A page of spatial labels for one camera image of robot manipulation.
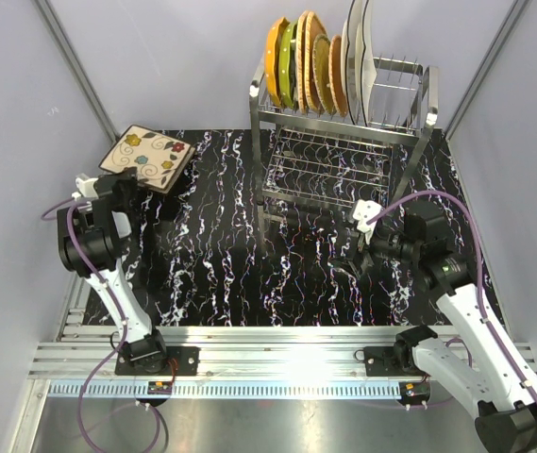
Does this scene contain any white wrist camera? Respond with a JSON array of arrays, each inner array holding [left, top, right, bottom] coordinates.
[[71, 174, 98, 200], [348, 199, 383, 249]]

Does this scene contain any aluminium mounting rail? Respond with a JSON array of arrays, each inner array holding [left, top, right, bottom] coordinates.
[[28, 325, 417, 400]]

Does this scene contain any black marble pattern mat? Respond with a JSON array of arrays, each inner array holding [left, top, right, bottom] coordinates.
[[123, 129, 464, 327]]

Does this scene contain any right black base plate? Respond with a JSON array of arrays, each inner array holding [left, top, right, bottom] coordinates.
[[362, 346, 421, 378]]

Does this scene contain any right aluminium frame post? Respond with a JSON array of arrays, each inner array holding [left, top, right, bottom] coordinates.
[[445, 0, 531, 141]]

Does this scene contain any aluminium frame post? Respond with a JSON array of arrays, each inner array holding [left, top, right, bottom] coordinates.
[[445, 0, 531, 141], [31, 0, 120, 143]]

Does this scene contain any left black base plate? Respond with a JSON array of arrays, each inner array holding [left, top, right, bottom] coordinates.
[[114, 345, 200, 378]]

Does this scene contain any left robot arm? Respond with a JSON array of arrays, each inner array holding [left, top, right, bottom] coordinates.
[[57, 168, 169, 375]]

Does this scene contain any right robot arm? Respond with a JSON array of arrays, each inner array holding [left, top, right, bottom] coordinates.
[[333, 200, 537, 452]]

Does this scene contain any steel two-tier dish rack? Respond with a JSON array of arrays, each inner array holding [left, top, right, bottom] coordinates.
[[248, 58, 441, 252]]

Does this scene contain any left aluminium frame post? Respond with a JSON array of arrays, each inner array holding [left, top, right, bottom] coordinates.
[[31, 0, 120, 143]]

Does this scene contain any orange octagonal plate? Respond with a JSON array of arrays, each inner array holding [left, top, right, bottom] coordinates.
[[264, 17, 290, 108]]

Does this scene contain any green dotted plate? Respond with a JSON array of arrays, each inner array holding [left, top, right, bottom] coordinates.
[[278, 23, 297, 109]]

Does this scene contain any green centre wicker plate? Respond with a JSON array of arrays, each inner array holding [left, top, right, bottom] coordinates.
[[312, 34, 334, 114]]

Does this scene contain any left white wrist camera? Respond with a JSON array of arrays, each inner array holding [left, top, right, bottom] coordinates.
[[71, 174, 98, 200]]

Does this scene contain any large woven wicker plate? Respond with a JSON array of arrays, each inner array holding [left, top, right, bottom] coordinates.
[[294, 10, 325, 114]]

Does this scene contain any floral square ceramic plate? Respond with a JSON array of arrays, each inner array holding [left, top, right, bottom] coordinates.
[[99, 125, 196, 193]]

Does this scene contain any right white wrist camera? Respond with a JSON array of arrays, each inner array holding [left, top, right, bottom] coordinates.
[[348, 199, 383, 249]]

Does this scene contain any white black-rimmed square plate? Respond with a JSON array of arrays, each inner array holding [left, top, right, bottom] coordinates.
[[341, 0, 364, 125]]

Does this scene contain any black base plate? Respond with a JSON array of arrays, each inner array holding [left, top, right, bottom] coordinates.
[[114, 345, 200, 378], [362, 346, 421, 378]]

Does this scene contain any orange wicker plate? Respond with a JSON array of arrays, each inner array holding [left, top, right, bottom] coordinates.
[[328, 35, 348, 118]]

